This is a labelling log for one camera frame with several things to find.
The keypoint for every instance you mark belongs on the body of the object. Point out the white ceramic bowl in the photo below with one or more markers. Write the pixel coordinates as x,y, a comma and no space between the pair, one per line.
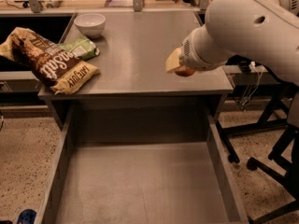
90,24

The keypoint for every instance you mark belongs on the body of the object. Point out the green snack bag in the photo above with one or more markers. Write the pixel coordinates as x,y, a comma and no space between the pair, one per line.
82,47

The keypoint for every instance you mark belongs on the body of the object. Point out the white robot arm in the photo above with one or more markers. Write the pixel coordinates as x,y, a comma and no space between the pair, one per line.
264,31

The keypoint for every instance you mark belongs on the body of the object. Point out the orange fruit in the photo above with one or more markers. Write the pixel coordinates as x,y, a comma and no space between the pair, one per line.
185,72

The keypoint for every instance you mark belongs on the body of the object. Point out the open grey top drawer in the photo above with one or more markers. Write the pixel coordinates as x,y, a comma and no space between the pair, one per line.
160,165

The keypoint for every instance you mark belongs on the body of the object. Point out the black office chair base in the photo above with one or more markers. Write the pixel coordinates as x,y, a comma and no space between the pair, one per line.
285,153

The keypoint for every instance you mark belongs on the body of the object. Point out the grey cabinet with counter top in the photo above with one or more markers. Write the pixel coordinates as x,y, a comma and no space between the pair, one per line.
133,99

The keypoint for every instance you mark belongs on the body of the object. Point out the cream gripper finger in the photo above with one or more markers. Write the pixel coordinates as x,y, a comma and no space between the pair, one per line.
172,64

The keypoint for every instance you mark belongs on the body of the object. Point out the blue round object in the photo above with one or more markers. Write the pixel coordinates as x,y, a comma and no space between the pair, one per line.
27,216

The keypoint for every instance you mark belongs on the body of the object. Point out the brown sea salt chip bag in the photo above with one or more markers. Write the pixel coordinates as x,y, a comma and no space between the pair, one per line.
56,68

